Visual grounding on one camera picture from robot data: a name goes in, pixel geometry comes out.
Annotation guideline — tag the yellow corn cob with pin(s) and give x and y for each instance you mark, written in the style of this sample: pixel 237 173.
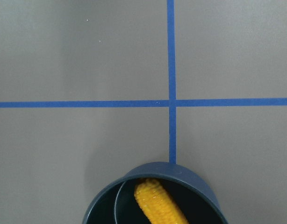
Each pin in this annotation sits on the yellow corn cob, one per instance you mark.
pixel 156 203

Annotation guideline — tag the dark blue saucepan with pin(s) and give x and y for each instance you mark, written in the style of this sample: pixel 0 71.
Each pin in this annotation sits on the dark blue saucepan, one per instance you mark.
pixel 116 204

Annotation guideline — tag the brown paper table cover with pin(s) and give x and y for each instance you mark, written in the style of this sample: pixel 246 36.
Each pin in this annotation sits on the brown paper table cover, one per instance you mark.
pixel 54 161

